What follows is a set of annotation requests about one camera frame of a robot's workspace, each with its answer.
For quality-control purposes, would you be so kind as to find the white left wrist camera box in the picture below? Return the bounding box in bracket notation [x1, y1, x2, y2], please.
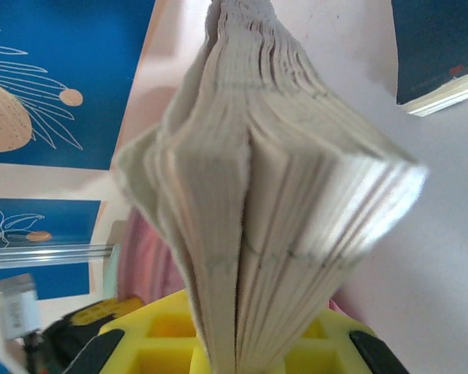
[0, 273, 39, 367]

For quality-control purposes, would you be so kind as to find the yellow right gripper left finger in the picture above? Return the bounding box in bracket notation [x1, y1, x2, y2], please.
[89, 290, 214, 374]

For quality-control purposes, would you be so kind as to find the aluminium frame post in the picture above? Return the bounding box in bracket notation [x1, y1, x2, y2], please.
[0, 243, 116, 270]

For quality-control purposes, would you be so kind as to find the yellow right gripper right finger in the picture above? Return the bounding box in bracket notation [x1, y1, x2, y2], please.
[284, 306, 410, 374]

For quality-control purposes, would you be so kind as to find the dark blue book round emblem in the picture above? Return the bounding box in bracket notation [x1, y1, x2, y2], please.
[112, 0, 430, 374]

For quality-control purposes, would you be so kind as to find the mint green storage case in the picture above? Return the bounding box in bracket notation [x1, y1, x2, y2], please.
[103, 241, 122, 301]

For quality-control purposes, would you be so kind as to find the blue poster large peach circle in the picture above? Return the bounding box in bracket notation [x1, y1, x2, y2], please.
[0, 0, 157, 171]

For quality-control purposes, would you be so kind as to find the blue poster white flower outline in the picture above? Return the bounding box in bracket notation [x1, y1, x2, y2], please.
[0, 198, 102, 301]

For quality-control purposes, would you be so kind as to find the pink school backpack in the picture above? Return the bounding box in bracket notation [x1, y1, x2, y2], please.
[116, 206, 356, 319]

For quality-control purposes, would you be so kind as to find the dark blue book figure drawing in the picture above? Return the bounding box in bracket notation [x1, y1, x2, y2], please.
[391, 0, 468, 118]

